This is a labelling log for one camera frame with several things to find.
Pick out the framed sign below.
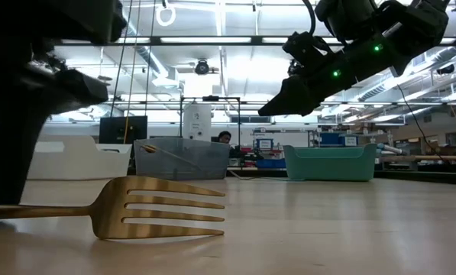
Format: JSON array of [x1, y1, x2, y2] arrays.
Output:
[[255, 137, 274, 152]]

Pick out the grey translucent plastic bin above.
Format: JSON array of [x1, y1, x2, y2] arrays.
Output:
[[134, 137, 231, 181]]

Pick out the gold fork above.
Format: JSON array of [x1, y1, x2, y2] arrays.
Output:
[[0, 175, 227, 241]]

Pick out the gold spoon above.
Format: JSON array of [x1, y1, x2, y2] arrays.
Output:
[[141, 144, 209, 176]]

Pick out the blue storage bins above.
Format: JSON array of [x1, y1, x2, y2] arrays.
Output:
[[319, 131, 361, 148]]

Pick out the black aluminium table frame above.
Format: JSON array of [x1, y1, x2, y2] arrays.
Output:
[[227, 167, 456, 186]]

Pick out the blue crate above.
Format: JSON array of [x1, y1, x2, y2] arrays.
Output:
[[256, 158, 288, 170]]

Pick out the white hanging ring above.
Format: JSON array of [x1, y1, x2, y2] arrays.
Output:
[[155, 2, 176, 28]]

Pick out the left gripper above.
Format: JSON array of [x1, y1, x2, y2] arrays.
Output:
[[0, 37, 109, 205]]

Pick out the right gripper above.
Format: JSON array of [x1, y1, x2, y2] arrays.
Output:
[[257, 44, 386, 118]]

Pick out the white plastic bin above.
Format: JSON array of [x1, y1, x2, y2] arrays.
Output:
[[27, 134, 133, 180]]

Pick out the person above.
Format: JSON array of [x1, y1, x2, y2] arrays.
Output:
[[217, 130, 238, 148]]

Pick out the round black ceiling fixture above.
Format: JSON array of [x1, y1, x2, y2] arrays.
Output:
[[194, 60, 211, 76]]

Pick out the black monitor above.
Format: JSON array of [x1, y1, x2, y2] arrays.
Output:
[[99, 115, 148, 145]]

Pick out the black overhead frame bar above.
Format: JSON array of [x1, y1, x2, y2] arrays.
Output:
[[59, 35, 456, 47]]

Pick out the thin black cable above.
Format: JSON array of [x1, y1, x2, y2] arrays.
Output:
[[397, 84, 445, 158]]

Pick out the black hanging cable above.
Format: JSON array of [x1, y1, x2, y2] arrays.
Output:
[[109, 0, 135, 118], [144, 0, 157, 116]]

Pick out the teal plastic bin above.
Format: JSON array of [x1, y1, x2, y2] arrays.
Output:
[[283, 143, 378, 182]]

